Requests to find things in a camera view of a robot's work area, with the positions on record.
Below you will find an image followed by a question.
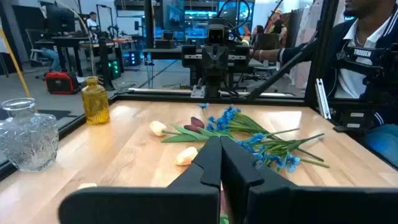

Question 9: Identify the green tulip stem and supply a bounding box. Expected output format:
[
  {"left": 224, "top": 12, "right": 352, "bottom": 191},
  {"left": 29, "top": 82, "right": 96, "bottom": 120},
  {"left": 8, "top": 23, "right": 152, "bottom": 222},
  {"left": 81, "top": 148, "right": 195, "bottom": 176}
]
[{"left": 175, "top": 146, "right": 199, "bottom": 166}]

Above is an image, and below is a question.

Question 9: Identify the yellow glass vase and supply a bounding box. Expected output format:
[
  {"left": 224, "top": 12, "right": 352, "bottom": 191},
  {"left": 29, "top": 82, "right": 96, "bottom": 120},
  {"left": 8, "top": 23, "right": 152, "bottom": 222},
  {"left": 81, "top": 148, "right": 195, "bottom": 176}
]
[{"left": 81, "top": 76, "right": 111, "bottom": 126}]

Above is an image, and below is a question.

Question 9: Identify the clear textured glass vase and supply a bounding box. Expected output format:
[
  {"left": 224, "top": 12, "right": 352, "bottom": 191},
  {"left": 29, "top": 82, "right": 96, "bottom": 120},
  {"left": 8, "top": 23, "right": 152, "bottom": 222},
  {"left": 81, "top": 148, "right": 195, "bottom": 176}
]
[{"left": 0, "top": 98, "right": 59, "bottom": 172}]

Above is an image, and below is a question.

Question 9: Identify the blue artificial flower bunch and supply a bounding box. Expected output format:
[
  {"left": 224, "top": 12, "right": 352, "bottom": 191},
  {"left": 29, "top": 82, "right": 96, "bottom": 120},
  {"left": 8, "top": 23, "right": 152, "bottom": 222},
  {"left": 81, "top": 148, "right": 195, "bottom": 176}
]
[
  {"left": 236, "top": 132, "right": 326, "bottom": 156},
  {"left": 251, "top": 146, "right": 330, "bottom": 174},
  {"left": 198, "top": 103, "right": 301, "bottom": 141}
]

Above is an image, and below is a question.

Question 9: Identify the silver metal bracket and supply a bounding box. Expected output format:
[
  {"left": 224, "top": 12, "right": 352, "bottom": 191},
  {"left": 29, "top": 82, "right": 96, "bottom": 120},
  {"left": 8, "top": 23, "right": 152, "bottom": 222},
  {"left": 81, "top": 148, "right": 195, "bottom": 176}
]
[{"left": 315, "top": 78, "right": 332, "bottom": 120}]

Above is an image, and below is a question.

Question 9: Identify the black table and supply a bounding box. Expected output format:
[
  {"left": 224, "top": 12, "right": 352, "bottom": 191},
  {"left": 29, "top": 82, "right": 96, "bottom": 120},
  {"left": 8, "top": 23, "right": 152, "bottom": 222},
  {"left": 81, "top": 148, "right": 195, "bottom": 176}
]
[{"left": 142, "top": 46, "right": 200, "bottom": 60}]

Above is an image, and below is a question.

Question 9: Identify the yellow hanging cable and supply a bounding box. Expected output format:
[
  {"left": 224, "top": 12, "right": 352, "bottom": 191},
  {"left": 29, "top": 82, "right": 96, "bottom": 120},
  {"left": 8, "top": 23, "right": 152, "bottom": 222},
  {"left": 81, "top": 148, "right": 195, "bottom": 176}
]
[{"left": 0, "top": 27, "right": 32, "bottom": 99}]

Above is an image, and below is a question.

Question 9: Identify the computer with blue lights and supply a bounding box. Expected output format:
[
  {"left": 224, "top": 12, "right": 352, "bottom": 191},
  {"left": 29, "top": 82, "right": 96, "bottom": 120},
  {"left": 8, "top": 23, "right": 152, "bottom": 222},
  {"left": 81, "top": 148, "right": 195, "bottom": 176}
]
[{"left": 123, "top": 51, "right": 141, "bottom": 67}]

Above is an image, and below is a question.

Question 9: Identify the office chair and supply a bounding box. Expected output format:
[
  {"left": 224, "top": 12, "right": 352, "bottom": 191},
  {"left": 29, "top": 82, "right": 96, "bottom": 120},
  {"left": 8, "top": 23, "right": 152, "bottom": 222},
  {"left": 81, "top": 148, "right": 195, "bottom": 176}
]
[{"left": 25, "top": 29, "right": 52, "bottom": 68}]

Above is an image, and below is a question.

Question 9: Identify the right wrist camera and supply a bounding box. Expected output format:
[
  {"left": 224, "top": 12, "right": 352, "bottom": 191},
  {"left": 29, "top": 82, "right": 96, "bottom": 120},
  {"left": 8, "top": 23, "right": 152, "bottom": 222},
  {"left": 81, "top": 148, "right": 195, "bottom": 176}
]
[{"left": 207, "top": 24, "right": 225, "bottom": 46}]

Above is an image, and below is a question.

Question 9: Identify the black desk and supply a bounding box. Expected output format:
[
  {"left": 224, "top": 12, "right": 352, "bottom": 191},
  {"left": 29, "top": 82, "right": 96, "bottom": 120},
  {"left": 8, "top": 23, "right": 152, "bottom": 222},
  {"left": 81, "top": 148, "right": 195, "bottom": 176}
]
[{"left": 34, "top": 36, "right": 91, "bottom": 78}]

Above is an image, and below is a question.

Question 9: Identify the black monitor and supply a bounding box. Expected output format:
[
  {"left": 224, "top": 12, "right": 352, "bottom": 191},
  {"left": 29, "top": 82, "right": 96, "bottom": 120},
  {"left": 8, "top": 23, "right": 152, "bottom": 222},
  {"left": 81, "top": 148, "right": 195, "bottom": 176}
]
[{"left": 46, "top": 4, "right": 76, "bottom": 34}]

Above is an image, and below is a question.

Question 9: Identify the person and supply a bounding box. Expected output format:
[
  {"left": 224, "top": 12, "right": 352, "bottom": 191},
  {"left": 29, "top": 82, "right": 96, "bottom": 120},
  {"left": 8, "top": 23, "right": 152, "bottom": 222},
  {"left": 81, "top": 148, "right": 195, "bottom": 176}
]
[
  {"left": 264, "top": 9, "right": 289, "bottom": 47},
  {"left": 39, "top": 46, "right": 62, "bottom": 72},
  {"left": 250, "top": 0, "right": 398, "bottom": 169},
  {"left": 85, "top": 11, "right": 100, "bottom": 34}
]

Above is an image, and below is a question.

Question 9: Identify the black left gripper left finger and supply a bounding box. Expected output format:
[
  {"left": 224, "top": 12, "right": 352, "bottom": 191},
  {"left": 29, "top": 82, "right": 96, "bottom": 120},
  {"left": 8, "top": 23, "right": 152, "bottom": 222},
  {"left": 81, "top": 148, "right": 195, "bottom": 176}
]
[{"left": 58, "top": 136, "right": 222, "bottom": 224}]

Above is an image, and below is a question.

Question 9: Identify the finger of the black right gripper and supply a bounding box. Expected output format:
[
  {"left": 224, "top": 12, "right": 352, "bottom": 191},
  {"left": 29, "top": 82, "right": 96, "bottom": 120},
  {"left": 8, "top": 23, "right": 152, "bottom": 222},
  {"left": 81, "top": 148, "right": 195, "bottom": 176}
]
[
  {"left": 201, "top": 47, "right": 216, "bottom": 70},
  {"left": 215, "top": 47, "right": 229, "bottom": 70}
]

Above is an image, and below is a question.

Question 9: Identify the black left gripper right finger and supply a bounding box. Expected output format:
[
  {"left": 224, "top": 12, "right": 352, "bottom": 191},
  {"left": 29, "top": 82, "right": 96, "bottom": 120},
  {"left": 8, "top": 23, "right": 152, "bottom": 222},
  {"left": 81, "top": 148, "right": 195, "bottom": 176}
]
[{"left": 220, "top": 136, "right": 398, "bottom": 224}]

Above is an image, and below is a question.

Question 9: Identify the black aluminium table frame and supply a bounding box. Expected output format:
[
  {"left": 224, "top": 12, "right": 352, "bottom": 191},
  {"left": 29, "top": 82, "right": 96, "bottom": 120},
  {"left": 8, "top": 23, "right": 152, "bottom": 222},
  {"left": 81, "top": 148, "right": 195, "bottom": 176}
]
[{"left": 0, "top": 0, "right": 398, "bottom": 181}]

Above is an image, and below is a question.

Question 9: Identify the dark red artificial tulip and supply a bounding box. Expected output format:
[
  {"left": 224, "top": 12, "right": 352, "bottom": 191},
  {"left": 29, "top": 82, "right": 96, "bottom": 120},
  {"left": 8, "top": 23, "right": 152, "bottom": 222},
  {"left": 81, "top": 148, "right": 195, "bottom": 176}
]
[
  {"left": 190, "top": 116, "right": 206, "bottom": 129},
  {"left": 183, "top": 124, "right": 201, "bottom": 134}
]

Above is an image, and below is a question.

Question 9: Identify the red box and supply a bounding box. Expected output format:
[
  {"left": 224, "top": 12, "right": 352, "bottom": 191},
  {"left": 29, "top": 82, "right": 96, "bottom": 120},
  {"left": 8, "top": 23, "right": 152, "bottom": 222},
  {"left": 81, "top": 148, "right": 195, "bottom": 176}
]
[{"left": 45, "top": 70, "right": 81, "bottom": 95}]

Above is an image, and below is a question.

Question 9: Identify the computer with green lights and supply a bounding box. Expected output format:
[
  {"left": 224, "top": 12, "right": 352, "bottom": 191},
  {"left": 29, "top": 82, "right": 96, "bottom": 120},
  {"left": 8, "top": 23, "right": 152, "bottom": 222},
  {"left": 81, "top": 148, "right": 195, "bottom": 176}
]
[{"left": 107, "top": 58, "right": 122, "bottom": 80}]

